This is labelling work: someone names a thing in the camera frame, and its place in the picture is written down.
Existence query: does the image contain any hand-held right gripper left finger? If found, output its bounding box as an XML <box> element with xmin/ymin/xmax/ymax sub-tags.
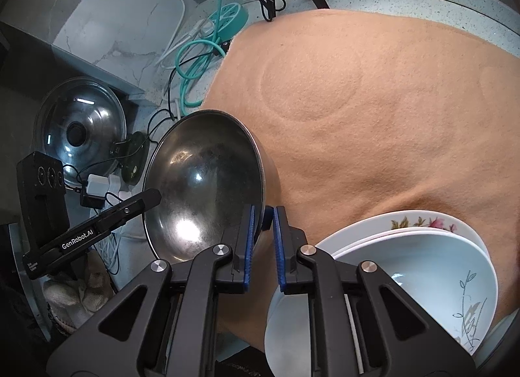
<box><xmin>46</xmin><ymin>205</ymin><xmax>256</xmax><ymax>377</ymax></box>

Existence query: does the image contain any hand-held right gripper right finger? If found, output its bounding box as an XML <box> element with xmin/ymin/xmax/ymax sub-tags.
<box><xmin>273</xmin><ymin>205</ymin><xmax>476</xmax><ymax>377</ymax></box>

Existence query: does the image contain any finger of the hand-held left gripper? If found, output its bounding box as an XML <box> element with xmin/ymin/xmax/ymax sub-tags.
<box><xmin>101</xmin><ymin>188</ymin><xmax>162</xmax><ymax>232</ymax></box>

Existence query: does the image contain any small steel bowl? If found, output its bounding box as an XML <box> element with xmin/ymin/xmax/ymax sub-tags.
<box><xmin>142</xmin><ymin>111</ymin><xmax>281</xmax><ymax>264</ymax></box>

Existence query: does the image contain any floral plate with brown leaves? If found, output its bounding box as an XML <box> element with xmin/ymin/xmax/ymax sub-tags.
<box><xmin>313</xmin><ymin>210</ymin><xmax>488</xmax><ymax>258</ymax></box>

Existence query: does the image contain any white charger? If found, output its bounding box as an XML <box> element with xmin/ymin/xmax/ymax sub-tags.
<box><xmin>85</xmin><ymin>175</ymin><xmax>123</xmax><ymax>199</ymax></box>

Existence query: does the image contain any dark round stand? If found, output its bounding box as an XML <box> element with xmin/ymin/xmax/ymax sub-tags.
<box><xmin>111</xmin><ymin>132</ymin><xmax>150</xmax><ymax>182</ymax></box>

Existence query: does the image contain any beige cloth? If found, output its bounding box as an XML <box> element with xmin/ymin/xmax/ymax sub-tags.
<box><xmin>43</xmin><ymin>251</ymin><xmax>118</xmax><ymax>335</ymax></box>

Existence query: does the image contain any steel pot lid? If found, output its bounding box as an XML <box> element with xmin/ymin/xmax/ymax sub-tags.
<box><xmin>33</xmin><ymin>77</ymin><xmax>127</xmax><ymax>186</ymax></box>

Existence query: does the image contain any orange towel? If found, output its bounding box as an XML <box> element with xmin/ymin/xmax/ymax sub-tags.
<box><xmin>201</xmin><ymin>9</ymin><xmax>520</xmax><ymax>361</ymax></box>

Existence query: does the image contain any teal power strip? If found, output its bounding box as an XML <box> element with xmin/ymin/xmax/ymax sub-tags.
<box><xmin>205</xmin><ymin>2</ymin><xmax>249</xmax><ymax>36</ymax></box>

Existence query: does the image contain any white cable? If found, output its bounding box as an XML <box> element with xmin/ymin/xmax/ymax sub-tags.
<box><xmin>118</xmin><ymin>0</ymin><xmax>188</xmax><ymax>69</ymax></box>

